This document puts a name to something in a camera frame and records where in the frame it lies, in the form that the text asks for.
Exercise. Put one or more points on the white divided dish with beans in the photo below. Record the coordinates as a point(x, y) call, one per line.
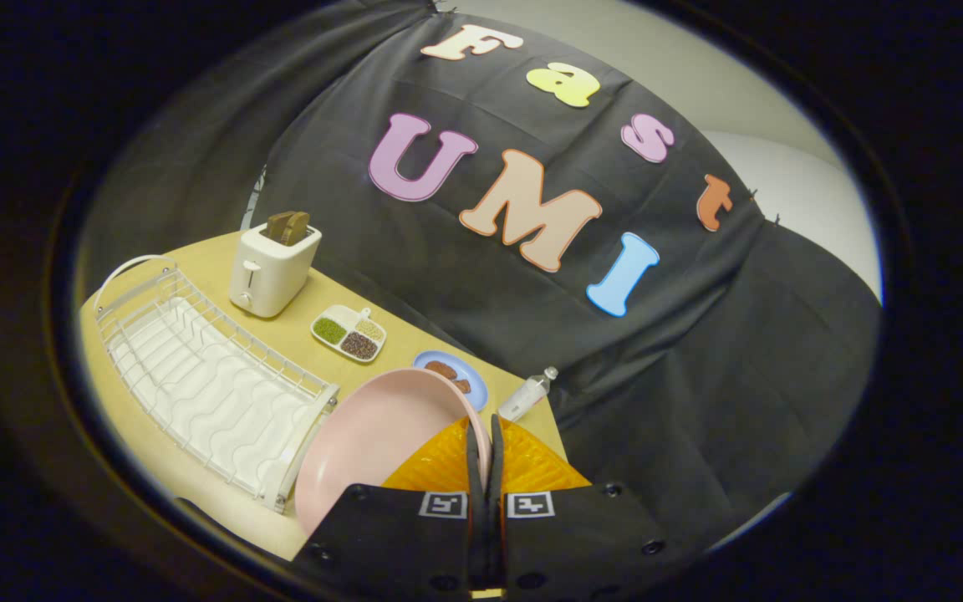
point(349, 333)

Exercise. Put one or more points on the blue plate with food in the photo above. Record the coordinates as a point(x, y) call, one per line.
point(456, 376)

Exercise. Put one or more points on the pink plate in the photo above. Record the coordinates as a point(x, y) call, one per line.
point(381, 435)

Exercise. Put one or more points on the clear plastic water bottle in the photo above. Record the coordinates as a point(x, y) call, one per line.
point(525, 395)

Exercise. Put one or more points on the black backdrop cloth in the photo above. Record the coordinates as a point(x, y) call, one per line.
point(532, 276)

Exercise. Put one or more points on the white toaster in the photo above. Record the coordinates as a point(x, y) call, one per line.
point(268, 272)

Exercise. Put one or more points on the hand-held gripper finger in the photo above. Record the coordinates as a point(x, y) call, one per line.
point(475, 456)
point(496, 456)

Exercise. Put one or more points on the brown toast slice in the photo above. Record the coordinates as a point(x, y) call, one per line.
point(287, 226)

